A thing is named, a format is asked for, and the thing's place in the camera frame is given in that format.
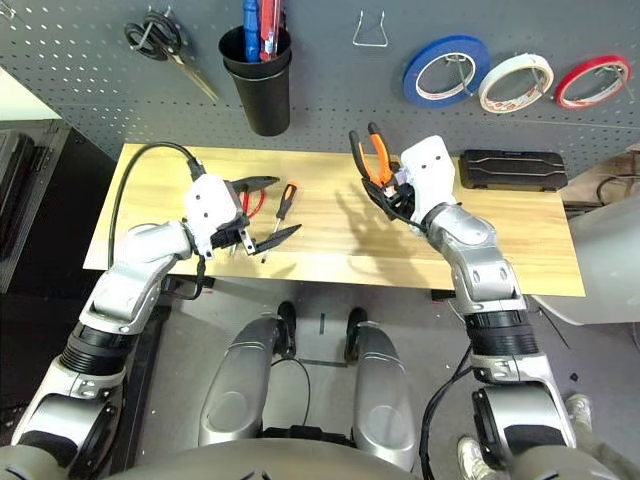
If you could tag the silver robot leg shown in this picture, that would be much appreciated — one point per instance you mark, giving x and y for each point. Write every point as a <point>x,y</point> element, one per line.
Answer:
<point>385,400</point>
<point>235,385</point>

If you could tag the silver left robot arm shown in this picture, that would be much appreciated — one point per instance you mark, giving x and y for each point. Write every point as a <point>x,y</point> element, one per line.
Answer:
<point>130,280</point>

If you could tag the red tape roll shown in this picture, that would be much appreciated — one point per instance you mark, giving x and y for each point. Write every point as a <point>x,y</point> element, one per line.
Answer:
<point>600,61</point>

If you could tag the grey robot torso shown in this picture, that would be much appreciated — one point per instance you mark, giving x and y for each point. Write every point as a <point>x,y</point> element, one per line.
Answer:
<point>275,465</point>

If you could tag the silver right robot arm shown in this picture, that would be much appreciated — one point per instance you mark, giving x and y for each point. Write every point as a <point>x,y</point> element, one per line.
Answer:
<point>480,260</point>

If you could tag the light grey curved furniture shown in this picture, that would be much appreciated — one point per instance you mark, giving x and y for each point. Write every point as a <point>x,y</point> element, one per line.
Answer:
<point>600,260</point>

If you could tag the black ribbed equipment case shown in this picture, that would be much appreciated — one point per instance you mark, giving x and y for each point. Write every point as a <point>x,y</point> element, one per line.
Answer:
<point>12,190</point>

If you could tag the grey white sneaker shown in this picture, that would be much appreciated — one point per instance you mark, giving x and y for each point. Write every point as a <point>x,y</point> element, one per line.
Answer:
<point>475,457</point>
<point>577,407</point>

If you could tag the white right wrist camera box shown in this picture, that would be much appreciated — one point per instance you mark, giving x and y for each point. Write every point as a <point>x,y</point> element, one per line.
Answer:
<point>432,170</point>

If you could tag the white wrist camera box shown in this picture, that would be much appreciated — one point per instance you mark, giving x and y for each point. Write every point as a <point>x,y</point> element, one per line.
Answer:
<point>210,205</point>
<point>432,170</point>

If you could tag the orange black pliers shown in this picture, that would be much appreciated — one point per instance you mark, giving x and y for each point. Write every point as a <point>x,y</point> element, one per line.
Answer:
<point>382,155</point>

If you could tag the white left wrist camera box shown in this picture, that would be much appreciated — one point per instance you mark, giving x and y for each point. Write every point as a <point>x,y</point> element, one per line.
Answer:
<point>210,205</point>

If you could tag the white tape roll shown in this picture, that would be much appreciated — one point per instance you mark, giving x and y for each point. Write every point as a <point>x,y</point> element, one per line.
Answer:
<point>520,60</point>

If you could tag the silver right robot leg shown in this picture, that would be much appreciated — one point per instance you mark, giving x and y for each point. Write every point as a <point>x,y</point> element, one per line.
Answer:
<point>385,400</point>

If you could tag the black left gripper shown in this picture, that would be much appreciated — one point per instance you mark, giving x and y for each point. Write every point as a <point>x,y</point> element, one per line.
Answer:
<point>230,232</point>

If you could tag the black right robot foot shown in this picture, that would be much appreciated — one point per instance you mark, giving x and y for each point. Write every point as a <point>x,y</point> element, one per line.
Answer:
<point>354,335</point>

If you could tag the black cup holder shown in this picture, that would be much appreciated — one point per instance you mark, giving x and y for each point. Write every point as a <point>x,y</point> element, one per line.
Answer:
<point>265,105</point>

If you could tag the black cabinet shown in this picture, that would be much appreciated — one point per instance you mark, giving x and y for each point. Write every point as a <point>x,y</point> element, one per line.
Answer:
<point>50,310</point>

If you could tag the grey pegboard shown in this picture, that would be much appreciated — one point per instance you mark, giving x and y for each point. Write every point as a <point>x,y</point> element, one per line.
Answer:
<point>325,100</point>

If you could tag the grey trouser leg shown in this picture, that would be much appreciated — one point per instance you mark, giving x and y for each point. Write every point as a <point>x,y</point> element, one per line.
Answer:
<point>610,450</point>

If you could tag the black plastic tool case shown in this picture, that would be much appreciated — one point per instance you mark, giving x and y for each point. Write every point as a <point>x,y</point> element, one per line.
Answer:
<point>510,170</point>

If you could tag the blue tape roll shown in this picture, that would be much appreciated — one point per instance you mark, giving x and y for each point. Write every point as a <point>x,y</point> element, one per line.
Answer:
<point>411,80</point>

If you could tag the black left robot foot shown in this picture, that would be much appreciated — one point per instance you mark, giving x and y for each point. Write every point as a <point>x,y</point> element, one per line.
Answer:
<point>286,330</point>

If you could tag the black robot foot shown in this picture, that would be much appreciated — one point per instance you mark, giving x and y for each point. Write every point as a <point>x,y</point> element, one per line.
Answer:
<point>286,330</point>
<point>354,335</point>

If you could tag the black orange screwdriver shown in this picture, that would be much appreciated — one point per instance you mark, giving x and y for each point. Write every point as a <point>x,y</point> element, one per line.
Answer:
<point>289,195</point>

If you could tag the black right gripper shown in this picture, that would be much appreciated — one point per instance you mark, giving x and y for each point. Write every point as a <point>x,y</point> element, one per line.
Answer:
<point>402,200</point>

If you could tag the silver left robot leg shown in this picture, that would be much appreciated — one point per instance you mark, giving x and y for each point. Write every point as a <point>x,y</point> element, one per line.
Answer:
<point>235,385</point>

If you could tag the long metal peg hook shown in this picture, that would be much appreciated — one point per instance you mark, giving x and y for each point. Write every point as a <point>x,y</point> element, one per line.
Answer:
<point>539,80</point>

